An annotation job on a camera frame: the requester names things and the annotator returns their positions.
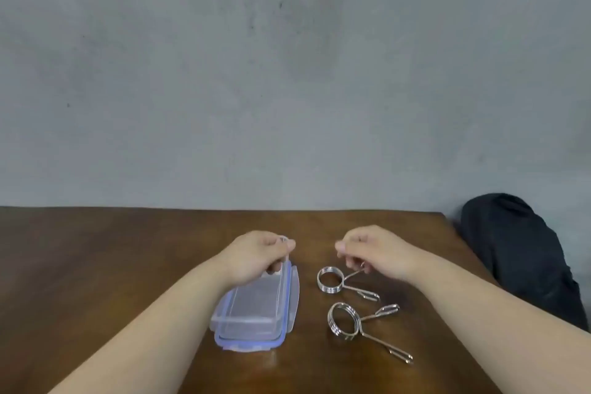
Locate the person's left hand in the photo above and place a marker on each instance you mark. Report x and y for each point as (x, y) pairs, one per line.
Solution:
(251, 257)

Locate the clear plastic container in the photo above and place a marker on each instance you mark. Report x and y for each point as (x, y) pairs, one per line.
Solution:
(251, 308)

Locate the person's left forearm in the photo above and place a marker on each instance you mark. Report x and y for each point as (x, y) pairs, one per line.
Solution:
(161, 329)

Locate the person's right forearm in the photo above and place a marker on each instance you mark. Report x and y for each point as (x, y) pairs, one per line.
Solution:
(498, 324)

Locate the clear blue-rimmed lid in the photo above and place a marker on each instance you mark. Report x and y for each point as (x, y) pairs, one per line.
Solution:
(290, 301)

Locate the black cloth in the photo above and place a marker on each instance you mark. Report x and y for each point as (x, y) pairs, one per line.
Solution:
(517, 250)

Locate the person's right hand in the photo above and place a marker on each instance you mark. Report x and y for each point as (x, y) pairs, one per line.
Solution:
(383, 253)

